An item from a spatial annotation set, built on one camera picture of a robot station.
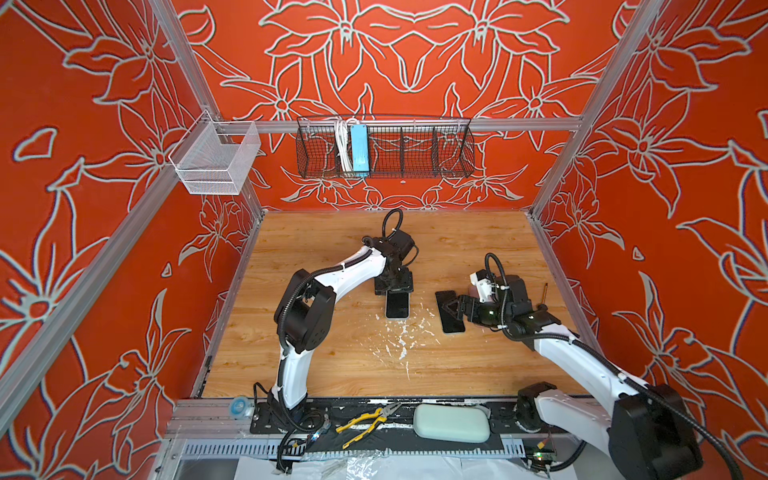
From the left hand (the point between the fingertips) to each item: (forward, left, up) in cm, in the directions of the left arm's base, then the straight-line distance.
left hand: (403, 288), depth 90 cm
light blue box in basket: (+31, +15, +27) cm, 44 cm away
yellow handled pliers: (-33, +5, -5) cm, 34 cm away
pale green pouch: (-34, -12, -4) cm, 37 cm away
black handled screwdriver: (-1, -45, -6) cm, 45 cm away
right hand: (-7, -13, +3) cm, 15 cm away
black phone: (-6, +2, 0) cm, 6 cm away
